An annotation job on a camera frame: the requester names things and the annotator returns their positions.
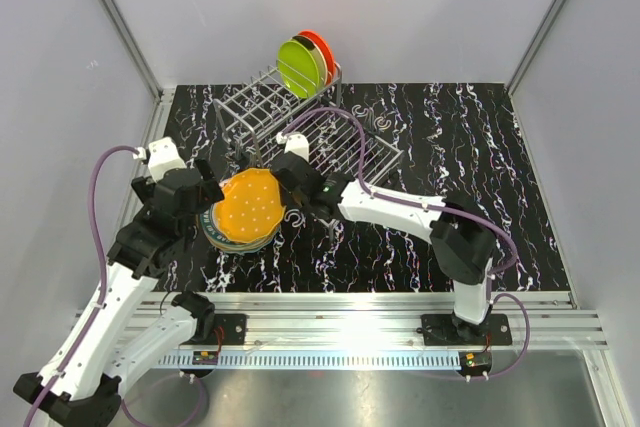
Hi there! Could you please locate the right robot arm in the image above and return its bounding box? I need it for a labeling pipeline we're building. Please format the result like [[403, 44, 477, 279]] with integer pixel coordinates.
[[270, 152, 496, 345]]

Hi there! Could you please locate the left aluminium corner post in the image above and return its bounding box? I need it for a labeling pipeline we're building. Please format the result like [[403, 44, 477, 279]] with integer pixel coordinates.
[[69, 0, 176, 108]]

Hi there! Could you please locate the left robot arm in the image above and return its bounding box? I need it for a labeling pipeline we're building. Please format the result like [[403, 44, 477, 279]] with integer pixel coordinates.
[[13, 159, 223, 426]]

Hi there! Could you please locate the aluminium rail frame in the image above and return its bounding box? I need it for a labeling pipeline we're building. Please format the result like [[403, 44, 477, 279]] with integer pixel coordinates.
[[64, 291, 610, 363]]

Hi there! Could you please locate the stack of plates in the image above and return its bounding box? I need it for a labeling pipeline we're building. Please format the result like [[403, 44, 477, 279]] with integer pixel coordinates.
[[219, 227, 280, 254]]

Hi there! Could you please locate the right aluminium corner post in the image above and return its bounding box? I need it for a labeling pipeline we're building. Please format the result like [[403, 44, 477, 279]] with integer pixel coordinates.
[[504, 0, 601, 96]]

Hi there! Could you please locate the white plate green rim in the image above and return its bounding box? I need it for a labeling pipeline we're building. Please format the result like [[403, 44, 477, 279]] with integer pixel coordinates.
[[199, 206, 237, 251]]

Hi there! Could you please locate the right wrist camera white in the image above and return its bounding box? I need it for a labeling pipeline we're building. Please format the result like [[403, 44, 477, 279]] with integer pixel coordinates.
[[276, 132, 310, 161]]

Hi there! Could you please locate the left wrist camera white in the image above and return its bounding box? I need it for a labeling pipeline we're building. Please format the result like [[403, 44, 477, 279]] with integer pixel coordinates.
[[132, 137, 187, 182]]

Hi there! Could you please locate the lime green plate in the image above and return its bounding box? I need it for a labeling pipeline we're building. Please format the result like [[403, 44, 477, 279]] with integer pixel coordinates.
[[276, 37, 319, 99]]

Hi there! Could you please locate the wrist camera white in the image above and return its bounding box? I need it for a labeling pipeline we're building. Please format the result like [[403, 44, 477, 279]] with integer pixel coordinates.
[[132, 137, 187, 182], [276, 132, 310, 161]]

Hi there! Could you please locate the grey wire dish rack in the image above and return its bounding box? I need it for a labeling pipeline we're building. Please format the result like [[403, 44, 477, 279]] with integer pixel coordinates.
[[213, 61, 405, 243]]

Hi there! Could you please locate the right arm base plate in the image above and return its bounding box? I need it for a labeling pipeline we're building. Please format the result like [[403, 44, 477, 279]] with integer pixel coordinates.
[[419, 314, 513, 347]]

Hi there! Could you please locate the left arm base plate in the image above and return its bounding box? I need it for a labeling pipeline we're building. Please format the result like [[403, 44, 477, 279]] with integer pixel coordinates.
[[184, 313, 248, 347]]

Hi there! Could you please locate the slotted cable duct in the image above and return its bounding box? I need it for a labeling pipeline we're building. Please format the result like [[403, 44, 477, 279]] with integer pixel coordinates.
[[157, 350, 461, 371]]

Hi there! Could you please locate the orange red plate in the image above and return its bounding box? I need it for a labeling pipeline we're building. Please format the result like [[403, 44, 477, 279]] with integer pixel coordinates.
[[299, 30, 336, 86]]

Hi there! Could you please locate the yellow dotted scalloped plate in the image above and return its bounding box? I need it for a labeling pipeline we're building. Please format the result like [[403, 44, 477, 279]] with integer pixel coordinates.
[[213, 168, 285, 244]]

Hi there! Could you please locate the aluminium corner post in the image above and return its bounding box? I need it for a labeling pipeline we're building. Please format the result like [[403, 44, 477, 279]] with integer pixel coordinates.
[[504, 0, 601, 96], [69, 0, 176, 108]]

